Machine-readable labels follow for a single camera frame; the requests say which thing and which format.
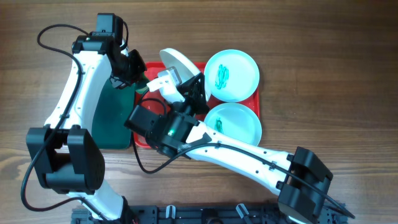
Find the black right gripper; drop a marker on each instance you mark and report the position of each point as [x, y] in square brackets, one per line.
[194, 91]

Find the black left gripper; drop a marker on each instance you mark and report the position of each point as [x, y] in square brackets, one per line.
[140, 67]

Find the white plate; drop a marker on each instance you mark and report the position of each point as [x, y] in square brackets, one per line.
[184, 69]
[236, 121]
[232, 75]

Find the green yellow sponge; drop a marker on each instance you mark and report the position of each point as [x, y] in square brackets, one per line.
[141, 84]

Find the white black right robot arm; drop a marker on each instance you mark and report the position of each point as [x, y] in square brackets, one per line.
[300, 180]

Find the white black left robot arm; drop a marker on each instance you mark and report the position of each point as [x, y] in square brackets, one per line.
[65, 156]

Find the dark green tray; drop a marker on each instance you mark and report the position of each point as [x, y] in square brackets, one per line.
[113, 108]

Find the red plastic tray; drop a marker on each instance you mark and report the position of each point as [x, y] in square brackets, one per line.
[154, 67]

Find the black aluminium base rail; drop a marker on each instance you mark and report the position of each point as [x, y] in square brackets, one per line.
[255, 213]

